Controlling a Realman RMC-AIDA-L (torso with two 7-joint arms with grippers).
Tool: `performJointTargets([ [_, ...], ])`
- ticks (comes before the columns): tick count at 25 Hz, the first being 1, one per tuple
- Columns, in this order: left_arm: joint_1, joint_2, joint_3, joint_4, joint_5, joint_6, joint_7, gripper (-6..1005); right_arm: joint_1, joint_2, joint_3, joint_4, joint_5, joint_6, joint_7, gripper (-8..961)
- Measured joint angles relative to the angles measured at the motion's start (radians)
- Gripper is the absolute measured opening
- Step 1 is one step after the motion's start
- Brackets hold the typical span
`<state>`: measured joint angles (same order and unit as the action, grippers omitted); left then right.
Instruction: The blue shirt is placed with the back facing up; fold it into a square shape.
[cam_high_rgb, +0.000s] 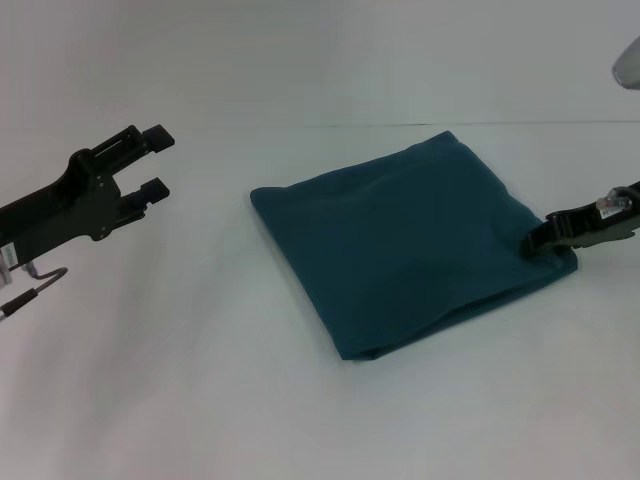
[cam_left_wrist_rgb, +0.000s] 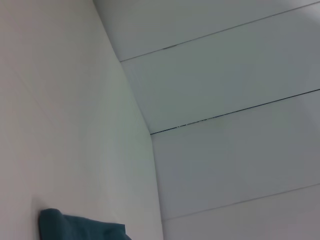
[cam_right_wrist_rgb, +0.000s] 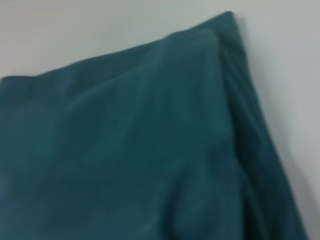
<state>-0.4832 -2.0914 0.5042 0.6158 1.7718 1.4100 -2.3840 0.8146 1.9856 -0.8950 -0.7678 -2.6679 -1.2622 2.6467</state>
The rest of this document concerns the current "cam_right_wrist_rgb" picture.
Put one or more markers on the blue t-shirt with FREE print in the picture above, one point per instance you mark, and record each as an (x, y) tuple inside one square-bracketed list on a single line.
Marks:
[(137, 137)]

